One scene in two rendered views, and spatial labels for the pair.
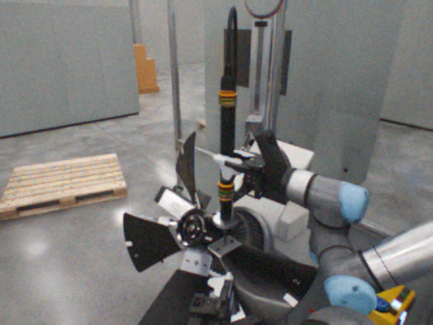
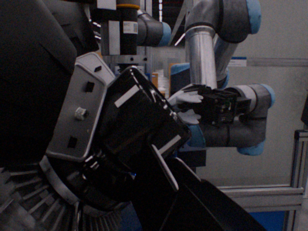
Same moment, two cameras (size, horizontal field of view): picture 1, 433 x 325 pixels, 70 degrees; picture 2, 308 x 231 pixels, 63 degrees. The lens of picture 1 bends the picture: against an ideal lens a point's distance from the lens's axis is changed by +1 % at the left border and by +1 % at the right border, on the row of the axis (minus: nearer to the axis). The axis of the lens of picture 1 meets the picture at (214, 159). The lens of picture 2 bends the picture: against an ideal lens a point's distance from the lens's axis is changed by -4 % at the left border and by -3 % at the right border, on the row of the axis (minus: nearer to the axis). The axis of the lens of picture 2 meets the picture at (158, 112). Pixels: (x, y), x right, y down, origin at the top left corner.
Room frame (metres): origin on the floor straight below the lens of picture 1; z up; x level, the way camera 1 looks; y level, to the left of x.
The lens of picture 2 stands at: (1.02, 0.27, 1.27)
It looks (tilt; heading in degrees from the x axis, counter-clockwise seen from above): 11 degrees down; 219
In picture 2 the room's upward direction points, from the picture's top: straight up
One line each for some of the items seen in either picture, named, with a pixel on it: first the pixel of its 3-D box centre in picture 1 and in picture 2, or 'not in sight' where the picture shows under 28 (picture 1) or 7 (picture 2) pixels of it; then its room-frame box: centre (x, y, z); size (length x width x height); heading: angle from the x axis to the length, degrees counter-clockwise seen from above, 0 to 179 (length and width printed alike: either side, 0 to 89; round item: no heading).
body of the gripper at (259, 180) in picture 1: (268, 178); not in sight; (0.65, -0.13, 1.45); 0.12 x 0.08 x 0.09; 51
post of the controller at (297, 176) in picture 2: not in sight; (298, 159); (0.11, 0.13, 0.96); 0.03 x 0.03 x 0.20; 41
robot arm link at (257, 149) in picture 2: not in sight; (245, 134); (0.33, 0.02, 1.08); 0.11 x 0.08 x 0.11; 131
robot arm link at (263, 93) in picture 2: not in sight; (254, 99); (0.32, 0.03, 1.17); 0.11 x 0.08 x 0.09; 168
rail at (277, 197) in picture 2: not in sight; (169, 200); (0.39, -0.19, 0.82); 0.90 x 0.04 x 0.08; 131
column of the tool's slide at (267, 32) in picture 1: (251, 202); not in sight; (1.43, -0.20, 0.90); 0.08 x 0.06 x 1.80; 76
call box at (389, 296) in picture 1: (383, 309); not in sight; (0.65, -0.49, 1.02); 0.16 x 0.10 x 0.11; 131
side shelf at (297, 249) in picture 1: (292, 241); not in sight; (1.18, -0.37, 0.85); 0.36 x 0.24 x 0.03; 41
